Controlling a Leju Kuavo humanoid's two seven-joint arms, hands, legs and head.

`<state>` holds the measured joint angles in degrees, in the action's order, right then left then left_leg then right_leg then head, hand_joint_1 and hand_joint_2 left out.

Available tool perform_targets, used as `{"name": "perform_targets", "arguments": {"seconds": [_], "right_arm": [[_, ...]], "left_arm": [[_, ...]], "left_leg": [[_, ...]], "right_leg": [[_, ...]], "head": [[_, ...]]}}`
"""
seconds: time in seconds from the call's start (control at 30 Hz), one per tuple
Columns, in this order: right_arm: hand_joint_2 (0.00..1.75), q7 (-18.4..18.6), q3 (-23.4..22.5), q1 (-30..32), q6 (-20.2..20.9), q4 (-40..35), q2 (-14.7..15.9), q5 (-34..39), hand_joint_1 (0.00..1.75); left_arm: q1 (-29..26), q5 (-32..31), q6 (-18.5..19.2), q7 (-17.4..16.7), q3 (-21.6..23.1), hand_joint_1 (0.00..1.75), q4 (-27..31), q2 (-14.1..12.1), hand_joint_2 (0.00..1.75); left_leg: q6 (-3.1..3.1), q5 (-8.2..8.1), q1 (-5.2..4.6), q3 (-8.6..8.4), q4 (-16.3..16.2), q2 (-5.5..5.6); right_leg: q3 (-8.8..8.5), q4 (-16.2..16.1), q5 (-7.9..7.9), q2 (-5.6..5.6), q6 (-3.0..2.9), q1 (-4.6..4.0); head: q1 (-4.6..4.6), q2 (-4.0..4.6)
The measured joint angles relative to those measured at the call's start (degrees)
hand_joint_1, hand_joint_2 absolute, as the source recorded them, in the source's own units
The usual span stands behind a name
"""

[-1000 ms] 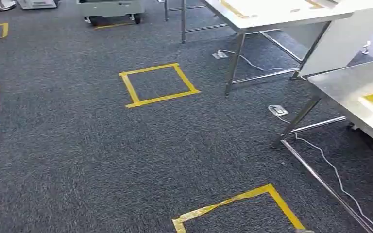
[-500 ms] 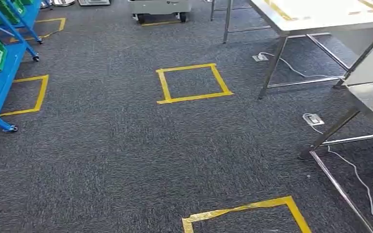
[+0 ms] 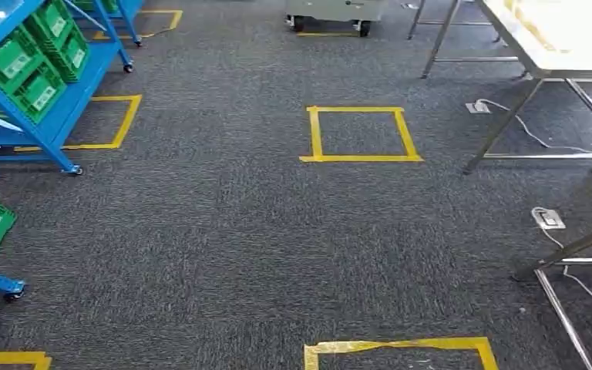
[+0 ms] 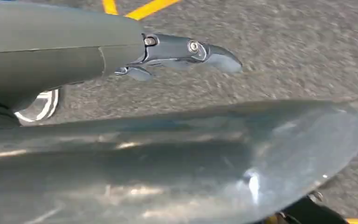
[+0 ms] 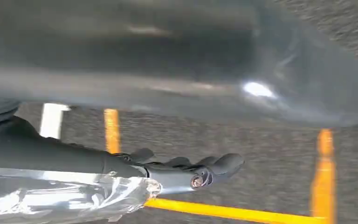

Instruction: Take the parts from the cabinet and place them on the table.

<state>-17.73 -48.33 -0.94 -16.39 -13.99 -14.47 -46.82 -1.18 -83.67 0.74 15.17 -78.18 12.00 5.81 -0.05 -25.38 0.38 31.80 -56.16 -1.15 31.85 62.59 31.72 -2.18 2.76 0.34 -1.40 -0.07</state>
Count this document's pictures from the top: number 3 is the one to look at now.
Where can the steel table frame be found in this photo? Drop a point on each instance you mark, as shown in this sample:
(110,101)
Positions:
(418,18)
(572,250)

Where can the steel table with white top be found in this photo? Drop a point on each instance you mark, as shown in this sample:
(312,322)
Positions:
(561,35)

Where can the grey wheeled vehicle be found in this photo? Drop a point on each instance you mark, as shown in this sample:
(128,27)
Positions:
(334,9)

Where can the silver floor socket box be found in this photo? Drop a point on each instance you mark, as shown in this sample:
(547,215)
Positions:
(477,107)
(549,219)

